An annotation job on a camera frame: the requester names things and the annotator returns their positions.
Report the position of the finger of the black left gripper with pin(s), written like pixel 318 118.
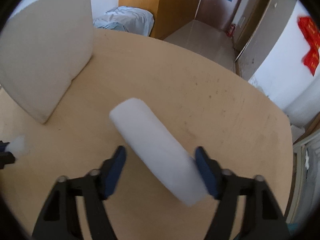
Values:
pixel 6 157

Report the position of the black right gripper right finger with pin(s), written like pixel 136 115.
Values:
pixel 262 218

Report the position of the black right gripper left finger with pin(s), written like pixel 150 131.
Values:
pixel 59 218

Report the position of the white styrofoam box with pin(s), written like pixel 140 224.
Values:
pixel 43 48

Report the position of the light blue covered bundle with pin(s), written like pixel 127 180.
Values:
pixel 128 19

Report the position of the red fire extinguisher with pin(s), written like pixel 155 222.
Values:
pixel 231 30

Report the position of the red hanging bags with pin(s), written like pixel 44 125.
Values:
pixel 310 32

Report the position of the dark brown entrance door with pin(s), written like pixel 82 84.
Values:
pixel 219 14

